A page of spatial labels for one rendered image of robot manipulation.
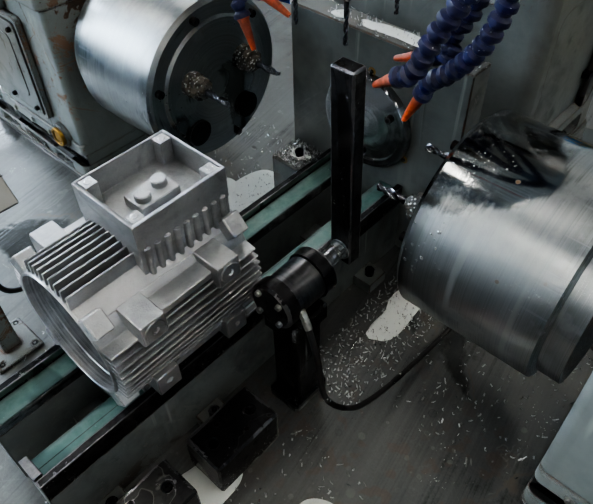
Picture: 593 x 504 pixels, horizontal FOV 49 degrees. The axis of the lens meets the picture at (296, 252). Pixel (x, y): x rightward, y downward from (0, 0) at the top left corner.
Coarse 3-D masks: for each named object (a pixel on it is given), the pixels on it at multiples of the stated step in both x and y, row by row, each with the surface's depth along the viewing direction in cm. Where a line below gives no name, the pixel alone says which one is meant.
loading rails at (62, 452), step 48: (288, 192) 97; (288, 240) 99; (384, 240) 101; (336, 288) 97; (240, 336) 82; (0, 384) 74; (48, 384) 75; (192, 384) 79; (0, 432) 72; (48, 432) 79; (96, 432) 70; (144, 432) 76; (48, 480) 66; (96, 480) 73
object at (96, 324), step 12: (228, 216) 69; (240, 216) 70; (228, 228) 69; (240, 228) 69; (228, 240) 70; (24, 252) 66; (12, 264) 67; (24, 264) 66; (252, 300) 78; (96, 312) 60; (84, 324) 60; (96, 324) 60; (108, 324) 61; (96, 336) 60; (120, 396) 69; (132, 396) 70
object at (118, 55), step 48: (96, 0) 93; (144, 0) 90; (192, 0) 88; (96, 48) 93; (144, 48) 87; (192, 48) 89; (240, 48) 96; (96, 96) 100; (144, 96) 89; (192, 96) 91; (240, 96) 102; (192, 144) 100
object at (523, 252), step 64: (512, 128) 66; (384, 192) 76; (448, 192) 65; (512, 192) 62; (576, 192) 60; (448, 256) 65; (512, 256) 61; (576, 256) 58; (448, 320) 70; (512, 320) 62; (576, 320) 59
